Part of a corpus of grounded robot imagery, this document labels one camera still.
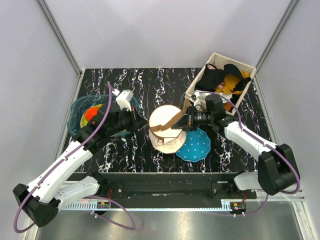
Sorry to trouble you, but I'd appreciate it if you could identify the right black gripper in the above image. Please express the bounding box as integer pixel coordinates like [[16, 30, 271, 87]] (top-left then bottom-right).
[[171, 105, 214, 132]]

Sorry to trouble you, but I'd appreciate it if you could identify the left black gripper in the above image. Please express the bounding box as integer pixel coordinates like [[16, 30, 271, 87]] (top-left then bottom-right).
[[107, 105, 149, 137]]

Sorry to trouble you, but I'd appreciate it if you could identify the cream round laundry bag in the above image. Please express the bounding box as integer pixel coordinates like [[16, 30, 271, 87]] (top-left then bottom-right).
[[148, 104, 187, 154]]

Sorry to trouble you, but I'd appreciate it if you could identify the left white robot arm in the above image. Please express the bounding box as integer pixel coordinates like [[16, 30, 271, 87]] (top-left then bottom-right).
[[13, 107, 148, 228]]

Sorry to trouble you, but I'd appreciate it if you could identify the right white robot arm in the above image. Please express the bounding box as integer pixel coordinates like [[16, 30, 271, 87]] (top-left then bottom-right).
[[171, 92, 301, 199]]

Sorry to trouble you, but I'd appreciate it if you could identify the blue polka dot plate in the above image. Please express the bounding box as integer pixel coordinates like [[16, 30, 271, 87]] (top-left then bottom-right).
[[175, 127, 211, 163]]

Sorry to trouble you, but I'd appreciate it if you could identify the orange mug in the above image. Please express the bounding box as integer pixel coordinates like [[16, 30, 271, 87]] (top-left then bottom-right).
[[84, 106, 99, 121]]

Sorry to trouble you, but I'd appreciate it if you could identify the black garment in basket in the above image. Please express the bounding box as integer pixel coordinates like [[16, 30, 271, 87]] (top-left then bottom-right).
[[195, 63, 242, 92]]

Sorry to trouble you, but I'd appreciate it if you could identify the yellow-green plate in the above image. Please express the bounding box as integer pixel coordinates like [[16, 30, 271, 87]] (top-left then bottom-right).
[[80, 104, 103, 128]]

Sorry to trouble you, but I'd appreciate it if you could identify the wicker basket with liner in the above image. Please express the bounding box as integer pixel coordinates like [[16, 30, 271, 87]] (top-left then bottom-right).
[[182, 52, 256, 112]]

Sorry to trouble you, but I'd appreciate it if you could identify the mustard yellow garment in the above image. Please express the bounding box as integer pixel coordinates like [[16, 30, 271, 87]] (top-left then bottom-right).
[[215, 71, 251, 104]]

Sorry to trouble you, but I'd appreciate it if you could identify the teal plastic tub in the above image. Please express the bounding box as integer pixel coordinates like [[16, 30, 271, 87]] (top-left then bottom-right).
[[67, 94, 140, 137]]

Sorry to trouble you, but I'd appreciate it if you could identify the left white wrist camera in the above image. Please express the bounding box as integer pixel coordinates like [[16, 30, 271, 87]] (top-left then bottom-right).
[[115, 90, 134, 112]]

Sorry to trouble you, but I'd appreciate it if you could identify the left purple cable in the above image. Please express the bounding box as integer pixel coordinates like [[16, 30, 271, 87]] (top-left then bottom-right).
[[12, 81, 137, 233]]

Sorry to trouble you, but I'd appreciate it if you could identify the purple cable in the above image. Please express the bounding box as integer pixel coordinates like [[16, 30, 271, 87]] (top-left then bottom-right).
[[194, 91, 302, 218], [12, 81, 137, 233]]

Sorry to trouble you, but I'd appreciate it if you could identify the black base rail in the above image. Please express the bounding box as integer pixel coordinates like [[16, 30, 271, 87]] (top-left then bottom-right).
[[59, 171, 258, 208]]

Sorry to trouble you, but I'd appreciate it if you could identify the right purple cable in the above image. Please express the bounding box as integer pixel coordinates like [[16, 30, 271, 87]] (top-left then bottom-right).
[[194, 91, 302, 218]]

